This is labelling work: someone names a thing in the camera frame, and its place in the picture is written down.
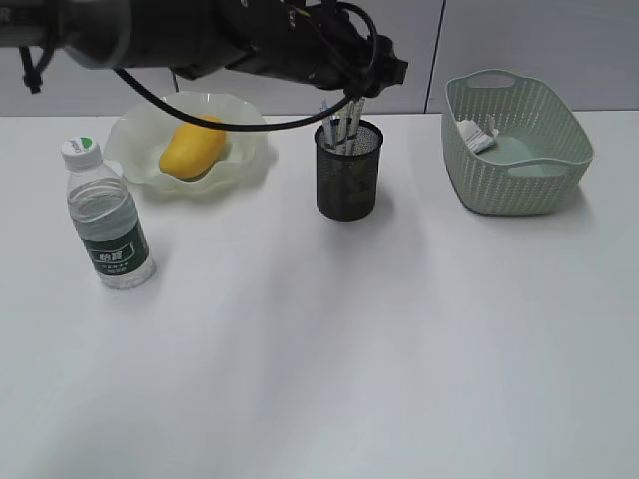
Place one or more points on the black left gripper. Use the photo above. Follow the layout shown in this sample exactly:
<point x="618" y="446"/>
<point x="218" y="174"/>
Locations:
<point x="353" y="45"/>

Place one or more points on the grey grip black-clip pen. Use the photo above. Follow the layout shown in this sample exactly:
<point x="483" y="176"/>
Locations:
<point x="353" y="124"/>

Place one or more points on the beige grip white pen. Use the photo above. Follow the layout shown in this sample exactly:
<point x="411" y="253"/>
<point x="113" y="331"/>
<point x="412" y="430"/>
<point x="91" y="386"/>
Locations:
<point x="342" y="126"/>

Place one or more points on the blue grip clear pen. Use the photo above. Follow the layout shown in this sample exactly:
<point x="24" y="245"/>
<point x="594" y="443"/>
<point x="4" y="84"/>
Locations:
<point x="329" y="137"/>

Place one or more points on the waste paper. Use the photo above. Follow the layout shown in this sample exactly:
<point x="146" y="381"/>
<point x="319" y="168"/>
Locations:
<point x="475" y="138"/>

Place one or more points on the yellow mango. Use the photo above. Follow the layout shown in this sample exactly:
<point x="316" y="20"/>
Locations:
<point x="192" y="151"/>

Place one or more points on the clear bottle green label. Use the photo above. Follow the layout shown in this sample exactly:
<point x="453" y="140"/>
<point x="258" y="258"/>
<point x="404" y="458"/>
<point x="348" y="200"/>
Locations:
<point x="105" y="217"/>

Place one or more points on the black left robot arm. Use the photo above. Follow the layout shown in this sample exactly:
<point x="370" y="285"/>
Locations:
<point x="193" y="39"/>

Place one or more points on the black mesh pen holder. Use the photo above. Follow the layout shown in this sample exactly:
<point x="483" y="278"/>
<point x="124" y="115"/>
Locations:
<point x="346" y="185"/>

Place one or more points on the frosted green glass plate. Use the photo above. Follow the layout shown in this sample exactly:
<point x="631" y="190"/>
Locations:
<point x="138" y="139"/>

